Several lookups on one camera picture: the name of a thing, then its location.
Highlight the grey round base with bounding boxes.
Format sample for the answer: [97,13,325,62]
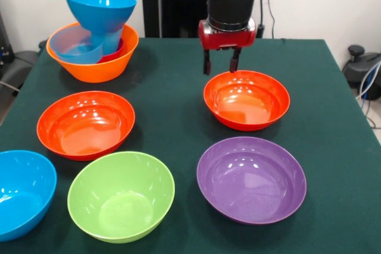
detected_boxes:
[0,50,39,88]

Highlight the dark green tablecloth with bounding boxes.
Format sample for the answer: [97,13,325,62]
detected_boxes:
[0,37,381,254]

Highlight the black cable with plug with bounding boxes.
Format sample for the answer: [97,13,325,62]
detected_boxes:
[256,0,267,39]

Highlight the purple bowl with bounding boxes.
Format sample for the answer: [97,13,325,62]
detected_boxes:
[196,136,307,225]

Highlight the blue cup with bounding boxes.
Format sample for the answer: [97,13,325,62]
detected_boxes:
[90,26,124,57]

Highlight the black equipment box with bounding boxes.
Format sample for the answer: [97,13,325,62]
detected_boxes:
[0,11,14,64]

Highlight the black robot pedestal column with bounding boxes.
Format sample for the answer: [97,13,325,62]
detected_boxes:
[137,0,211,39]

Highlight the translucent blue bowl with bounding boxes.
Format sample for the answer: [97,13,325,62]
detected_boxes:
[49,24,104,65]

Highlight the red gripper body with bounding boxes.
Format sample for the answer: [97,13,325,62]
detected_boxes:
[198,17,257,52]

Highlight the small red bowl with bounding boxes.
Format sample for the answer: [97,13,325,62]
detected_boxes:
[96,37,125,64]

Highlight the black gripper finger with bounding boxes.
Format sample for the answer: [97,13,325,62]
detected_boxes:
[229,48,242,73]
[202,49,214,76]

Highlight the black round base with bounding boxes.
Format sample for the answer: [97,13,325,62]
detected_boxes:
[342,45,381,102]

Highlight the orange bowl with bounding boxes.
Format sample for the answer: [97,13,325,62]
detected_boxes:
[46,21,140,84]

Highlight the green bowl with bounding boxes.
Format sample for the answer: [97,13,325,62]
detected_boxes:
[67,151,176,244]

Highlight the blue and white cables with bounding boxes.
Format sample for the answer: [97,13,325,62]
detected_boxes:
[355,62,381,130]

